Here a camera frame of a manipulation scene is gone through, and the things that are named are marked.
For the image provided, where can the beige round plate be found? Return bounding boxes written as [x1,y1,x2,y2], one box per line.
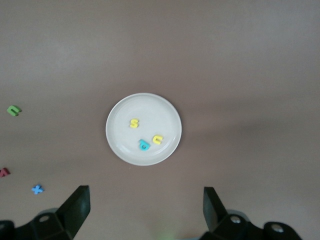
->
[105,92,183,167]

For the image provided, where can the yellow foam letter u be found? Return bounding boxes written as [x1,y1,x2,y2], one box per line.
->
[151,134,165,146]

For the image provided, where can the teal foam letter p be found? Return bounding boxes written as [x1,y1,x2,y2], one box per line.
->
[138,139,152,151]

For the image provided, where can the green foam letter u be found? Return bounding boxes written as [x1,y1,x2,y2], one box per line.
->
[6,105,22,117]

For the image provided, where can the brown table cover sheet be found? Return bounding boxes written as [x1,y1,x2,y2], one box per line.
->
[0,0,320,240]

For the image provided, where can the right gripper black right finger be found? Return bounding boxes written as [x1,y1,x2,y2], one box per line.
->
[199,186,302,240]

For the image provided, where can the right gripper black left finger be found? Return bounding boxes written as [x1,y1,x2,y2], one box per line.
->
[0,185,92,240]

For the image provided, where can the blue foam letter x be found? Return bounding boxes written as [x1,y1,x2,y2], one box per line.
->
[31,184,45,196]

